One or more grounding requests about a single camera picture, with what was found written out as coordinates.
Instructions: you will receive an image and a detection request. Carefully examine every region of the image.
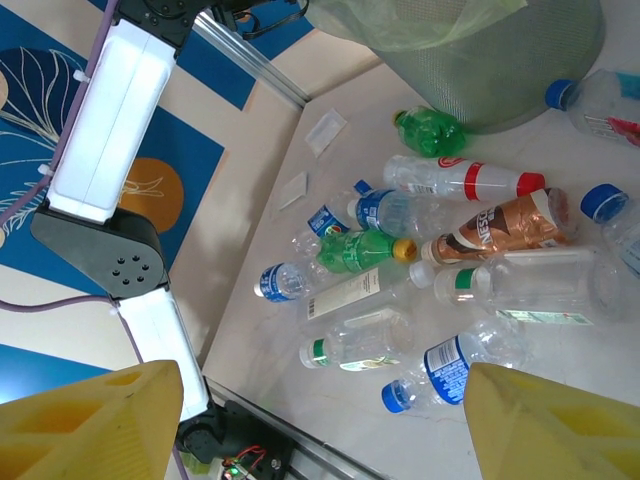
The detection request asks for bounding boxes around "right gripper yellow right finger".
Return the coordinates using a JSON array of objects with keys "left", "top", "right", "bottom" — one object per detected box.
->
[{"left": 463, "top": 361, "right": 640, "bottom": 480}]

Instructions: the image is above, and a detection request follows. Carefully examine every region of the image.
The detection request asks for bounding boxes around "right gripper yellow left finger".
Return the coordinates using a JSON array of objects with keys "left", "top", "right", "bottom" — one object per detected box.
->
[{"left": 0, "top": 359, "right": 184, "bottom": 480}]

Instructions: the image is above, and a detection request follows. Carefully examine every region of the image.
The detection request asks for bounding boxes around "clear bottle blue cap label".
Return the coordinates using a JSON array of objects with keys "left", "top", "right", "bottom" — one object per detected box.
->
[{"left": 381, "top": 319, "right": 534, "bottom": 414}]

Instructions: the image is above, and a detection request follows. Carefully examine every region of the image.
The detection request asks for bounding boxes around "large clear bottle green band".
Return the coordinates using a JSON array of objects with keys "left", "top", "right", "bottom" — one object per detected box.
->
[{"left": 433, "top": 244, "right": 624, "bottom": 327}]

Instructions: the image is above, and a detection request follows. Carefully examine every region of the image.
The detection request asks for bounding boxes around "small clear bottle green band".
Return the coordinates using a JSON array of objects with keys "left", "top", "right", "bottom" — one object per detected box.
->
[{"left": 298, "top": 310, "right": 417, "bottom": 374}]

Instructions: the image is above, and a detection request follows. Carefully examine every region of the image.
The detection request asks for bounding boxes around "small bottle blue cap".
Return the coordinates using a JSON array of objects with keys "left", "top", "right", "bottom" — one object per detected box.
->
[{"left": 291, "top": 179, "right": 375, "bottom": 262}]

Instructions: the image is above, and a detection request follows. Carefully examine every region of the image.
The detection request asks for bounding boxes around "clear bottle white label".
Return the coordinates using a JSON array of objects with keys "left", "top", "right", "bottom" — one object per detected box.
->
[{"left": 298, "top": 259, "right": 437, "bottom": 325}]

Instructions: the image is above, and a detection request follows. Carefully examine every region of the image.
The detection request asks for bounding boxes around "clear bottle dark blue label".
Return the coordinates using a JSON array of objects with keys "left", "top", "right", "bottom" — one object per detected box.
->
[{"left": 346, "top": 188, "right": 449, "bottom": 240}]

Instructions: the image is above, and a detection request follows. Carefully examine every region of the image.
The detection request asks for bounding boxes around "green bottle yellow cap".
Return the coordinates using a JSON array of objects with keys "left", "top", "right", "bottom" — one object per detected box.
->
[{"left": 315, "top": 229, "right": 419, "bottom": 276}]

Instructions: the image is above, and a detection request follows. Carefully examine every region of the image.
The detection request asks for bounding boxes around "white bottle red cap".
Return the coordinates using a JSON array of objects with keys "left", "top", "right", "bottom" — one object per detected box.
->
[{"left": 382, "top": 154, "right": 547, "bottom": 203}]

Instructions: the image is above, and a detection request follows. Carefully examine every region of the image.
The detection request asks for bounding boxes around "blue cap bottle red label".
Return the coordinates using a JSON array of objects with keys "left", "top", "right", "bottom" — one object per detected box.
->
[{"left": 544, "top": 68, "right": 640, "bottom": 149}]

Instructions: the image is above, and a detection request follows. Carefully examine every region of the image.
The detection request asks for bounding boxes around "green translucent bin liner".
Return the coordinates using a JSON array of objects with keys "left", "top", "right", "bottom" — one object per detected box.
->
[{"left": 304, "top": 0, "right": 531, "bottom": 54}]

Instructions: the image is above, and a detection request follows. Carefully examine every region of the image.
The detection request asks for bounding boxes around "grey mesh waste bin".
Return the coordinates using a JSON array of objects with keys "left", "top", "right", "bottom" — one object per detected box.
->
[{"left": 367, "top": 0, "right": 604, "bottom": 135}]

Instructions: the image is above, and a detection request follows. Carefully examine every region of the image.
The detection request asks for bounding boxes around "clear plastic bag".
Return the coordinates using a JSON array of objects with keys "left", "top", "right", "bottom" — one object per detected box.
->
[
  {"left": 276, "top": 170, "right": 310, "bottom": 212},
  {"left": 304, "top": 110, "right": 348, "bottom": 159}
]

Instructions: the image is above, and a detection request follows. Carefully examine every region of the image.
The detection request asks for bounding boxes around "crushed green plastic bottle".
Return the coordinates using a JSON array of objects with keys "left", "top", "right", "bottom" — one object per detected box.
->
[{"left": 392, "top": 105, "right": 467, "bottom": 159}]

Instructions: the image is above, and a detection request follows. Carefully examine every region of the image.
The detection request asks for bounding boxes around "thin black cable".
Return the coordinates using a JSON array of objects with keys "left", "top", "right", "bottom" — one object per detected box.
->
[{"left": 232, "top": 0, "right": 312, "bottom": 42}]

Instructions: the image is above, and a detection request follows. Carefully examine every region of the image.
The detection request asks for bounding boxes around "aluminium frame post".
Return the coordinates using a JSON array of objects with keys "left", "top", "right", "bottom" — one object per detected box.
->
[{"left": 189, "top": 12, "right": 311, "bottom": 110}]

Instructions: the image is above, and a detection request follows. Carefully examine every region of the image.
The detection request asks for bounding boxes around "small circuit board with wires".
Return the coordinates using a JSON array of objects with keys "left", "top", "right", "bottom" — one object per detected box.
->
[{"left": 199, "top": 442, "right": 271, "bottom": 480}]

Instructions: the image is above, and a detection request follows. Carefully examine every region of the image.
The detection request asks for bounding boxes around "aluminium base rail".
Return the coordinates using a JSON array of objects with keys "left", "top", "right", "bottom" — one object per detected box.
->
[{"left": 204, "top": 377, "right": 396, "bottom": 480}]

